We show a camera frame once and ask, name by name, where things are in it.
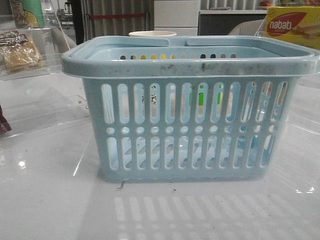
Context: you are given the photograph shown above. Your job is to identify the bread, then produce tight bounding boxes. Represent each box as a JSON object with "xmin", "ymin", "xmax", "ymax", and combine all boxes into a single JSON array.
[{"xmin": 0, "ymin": 30, "xmax": 44, "ymax": 75}]

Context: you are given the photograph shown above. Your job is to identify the yellow nabati wafer box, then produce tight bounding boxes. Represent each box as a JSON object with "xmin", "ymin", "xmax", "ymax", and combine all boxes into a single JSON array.
[{"xmin": 263, "ymin": 6, "xmax": 320, "ymax": 50}]

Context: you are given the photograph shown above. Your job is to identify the clear acrylic shelf left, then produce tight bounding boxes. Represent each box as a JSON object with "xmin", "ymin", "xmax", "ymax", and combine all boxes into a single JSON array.
[{"xmin": 0, "ymin": 0, "xmax": 89, "ymax": 140}]

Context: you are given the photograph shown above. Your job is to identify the clear acrylic shelf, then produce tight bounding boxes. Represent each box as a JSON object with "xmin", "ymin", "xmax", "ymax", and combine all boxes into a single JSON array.
[
  {"xmin": 0, "ymin": 0, "xmax": 89, "ymax": 140},
  {"xmin": 254, "ymin": 16, "xmax": 320, "ymax": 137}
]

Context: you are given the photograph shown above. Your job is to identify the white cabinet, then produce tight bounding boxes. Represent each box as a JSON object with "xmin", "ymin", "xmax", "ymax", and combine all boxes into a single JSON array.
[{"xmin": 153, "ymin": 0, "xmax": 201, "ymax": 36}]

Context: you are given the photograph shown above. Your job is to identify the light blue plastic basket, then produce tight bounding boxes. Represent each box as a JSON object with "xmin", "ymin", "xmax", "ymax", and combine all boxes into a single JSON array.
[{"xmin": 61, "ymin": 35, "xmax": 320, "ymax": 182}]

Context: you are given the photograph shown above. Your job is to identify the colourful cube box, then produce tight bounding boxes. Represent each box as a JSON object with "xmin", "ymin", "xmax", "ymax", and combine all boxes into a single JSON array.
[{"xmin": 189, "ymin": 84, "xmax": 224, "ymax": 106}]

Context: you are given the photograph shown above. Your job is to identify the dark red snack packet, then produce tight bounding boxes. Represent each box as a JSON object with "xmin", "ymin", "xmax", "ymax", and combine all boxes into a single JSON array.
[{"xmin": 0, "ymin": 107, "xmax": 12, "ymax": 135}]

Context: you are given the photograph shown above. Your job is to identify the green cartoon snack bag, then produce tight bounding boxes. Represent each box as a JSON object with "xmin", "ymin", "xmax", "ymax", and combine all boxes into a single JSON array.
[{"xmin": 9, "ymin": 0, "xmax": 45, "ymax": 29}]

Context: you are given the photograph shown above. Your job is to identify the clear acrylic shelf right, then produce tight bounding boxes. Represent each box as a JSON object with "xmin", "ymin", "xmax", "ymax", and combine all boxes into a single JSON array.
[{"xmin": 254, "ymin": 16, "xmax": 320, "ymax": 137}]

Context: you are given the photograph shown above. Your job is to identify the red barrier belt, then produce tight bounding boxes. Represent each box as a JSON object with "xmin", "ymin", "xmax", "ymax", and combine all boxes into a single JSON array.
[{"xmin": 89, "ymin": 13, "xmax": 147, "ymax": 20}]

